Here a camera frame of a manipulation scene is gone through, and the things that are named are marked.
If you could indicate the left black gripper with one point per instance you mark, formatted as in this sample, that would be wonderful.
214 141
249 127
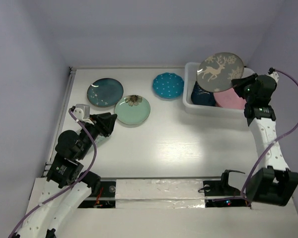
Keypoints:
105 122

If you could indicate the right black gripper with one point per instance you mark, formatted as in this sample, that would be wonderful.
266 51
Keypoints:
238 84

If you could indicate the pink round plate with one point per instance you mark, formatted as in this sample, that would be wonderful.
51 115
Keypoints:
229 100

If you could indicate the mint rectangular divided plate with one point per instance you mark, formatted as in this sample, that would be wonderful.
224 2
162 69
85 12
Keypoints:
98 142

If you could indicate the mint green flower plate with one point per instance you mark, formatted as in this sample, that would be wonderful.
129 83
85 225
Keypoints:
132 109

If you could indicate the dark teal round plate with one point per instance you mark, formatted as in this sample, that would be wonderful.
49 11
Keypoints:
105 92

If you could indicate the grey deer plate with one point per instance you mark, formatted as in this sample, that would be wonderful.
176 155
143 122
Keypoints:
216 72

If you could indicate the navy shell shaped plate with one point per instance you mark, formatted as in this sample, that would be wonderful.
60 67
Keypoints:
202 97

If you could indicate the blue polka dot plate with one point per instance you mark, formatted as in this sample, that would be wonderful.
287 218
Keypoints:
168 85

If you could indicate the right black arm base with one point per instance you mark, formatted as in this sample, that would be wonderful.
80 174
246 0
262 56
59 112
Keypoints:
219 194

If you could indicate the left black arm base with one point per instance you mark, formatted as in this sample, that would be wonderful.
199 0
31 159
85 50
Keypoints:
104 199

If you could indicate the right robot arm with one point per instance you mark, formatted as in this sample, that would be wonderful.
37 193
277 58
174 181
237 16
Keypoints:
270 181

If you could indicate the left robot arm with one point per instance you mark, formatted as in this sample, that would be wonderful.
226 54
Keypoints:
69 180

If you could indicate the white plastic bin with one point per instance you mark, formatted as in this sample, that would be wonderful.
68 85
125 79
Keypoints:
190 108

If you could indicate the white foam front bar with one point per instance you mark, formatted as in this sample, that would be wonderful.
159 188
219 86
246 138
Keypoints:
159 194

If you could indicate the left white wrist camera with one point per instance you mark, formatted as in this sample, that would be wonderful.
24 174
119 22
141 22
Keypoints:
81 112

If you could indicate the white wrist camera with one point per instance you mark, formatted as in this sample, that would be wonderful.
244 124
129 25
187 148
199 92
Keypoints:
81 112
273 74

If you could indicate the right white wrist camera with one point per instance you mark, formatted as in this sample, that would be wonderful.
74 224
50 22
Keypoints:
273 74

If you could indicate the metal side rail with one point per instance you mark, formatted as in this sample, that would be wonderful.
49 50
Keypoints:
60 120

